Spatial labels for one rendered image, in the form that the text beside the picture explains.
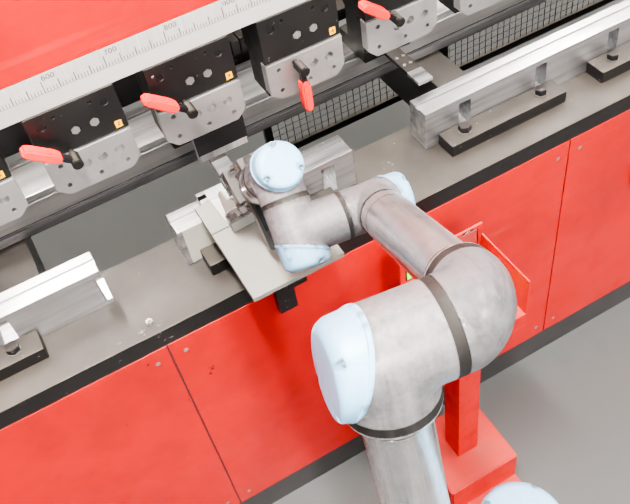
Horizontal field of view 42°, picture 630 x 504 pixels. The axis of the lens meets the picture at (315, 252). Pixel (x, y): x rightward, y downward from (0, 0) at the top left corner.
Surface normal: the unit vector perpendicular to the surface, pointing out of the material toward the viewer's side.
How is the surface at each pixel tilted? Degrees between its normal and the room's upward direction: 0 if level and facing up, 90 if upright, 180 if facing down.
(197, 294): 0
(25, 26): 90
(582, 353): 0
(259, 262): 0
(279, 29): 90
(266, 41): 90
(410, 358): 51
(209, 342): 90
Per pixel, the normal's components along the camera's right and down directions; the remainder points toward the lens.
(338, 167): 0.48, 0.63
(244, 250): -0.13, -0.65
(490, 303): 0.45, -0.33
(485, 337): 0.47, 0.20
